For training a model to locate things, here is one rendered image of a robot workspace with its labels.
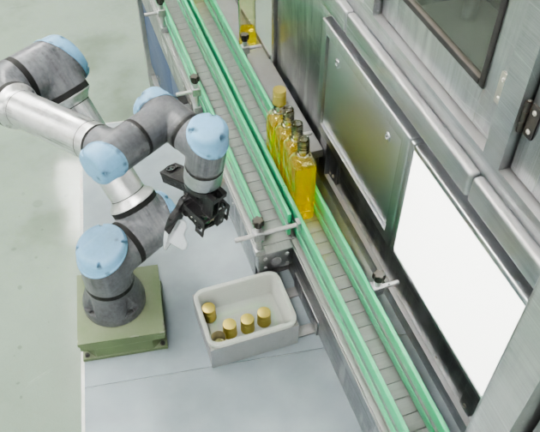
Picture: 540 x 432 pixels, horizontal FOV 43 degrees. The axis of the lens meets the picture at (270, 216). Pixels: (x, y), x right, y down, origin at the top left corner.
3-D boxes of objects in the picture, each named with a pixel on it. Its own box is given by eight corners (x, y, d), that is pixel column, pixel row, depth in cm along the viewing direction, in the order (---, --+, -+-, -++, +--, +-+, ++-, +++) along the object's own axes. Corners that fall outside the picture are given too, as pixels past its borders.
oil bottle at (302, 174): (314, 218, 181) (318, 159, 165) (294, 223, 180) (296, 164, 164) (306, 203, 185) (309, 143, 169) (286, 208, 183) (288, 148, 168)
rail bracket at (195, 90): (203, 114, 210) (200, 78, 200) (180, 119, 209) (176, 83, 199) (200, 106, 213) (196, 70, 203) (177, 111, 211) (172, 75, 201)
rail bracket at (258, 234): (301, 246, 174) (303, 213, 165) (237, 263, 170) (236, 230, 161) (297, 237, 176) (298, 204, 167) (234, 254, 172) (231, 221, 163)
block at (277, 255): (293, 265, 179) (294, 249, 174) (259, 274, 177) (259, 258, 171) (289, 255, 181) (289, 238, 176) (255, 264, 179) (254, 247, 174)
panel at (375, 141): (497, 405, 135) (549, 305, 109) (483, 409, 134) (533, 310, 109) (325, 123, 192) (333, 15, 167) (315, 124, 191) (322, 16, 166)
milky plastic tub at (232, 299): (298, 342, 170) (300, 322, 164) (212, 368, 165) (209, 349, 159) (275, 288, 181) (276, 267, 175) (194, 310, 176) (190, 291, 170)
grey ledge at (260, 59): (321, 172, 206) (323, 144, 198) (294, 179, 204) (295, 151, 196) (231, 11, 267) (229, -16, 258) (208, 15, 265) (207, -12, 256)
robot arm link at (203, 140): (205, 100, 124) (240, 127, 121) (201, 141, 133) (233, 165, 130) (174, 123, 120) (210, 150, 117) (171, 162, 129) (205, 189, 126)
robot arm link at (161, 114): (116, 105, 122) (159, 139, 119) (161, 75, 128) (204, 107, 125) (117, 134, 129) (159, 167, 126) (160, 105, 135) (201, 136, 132)
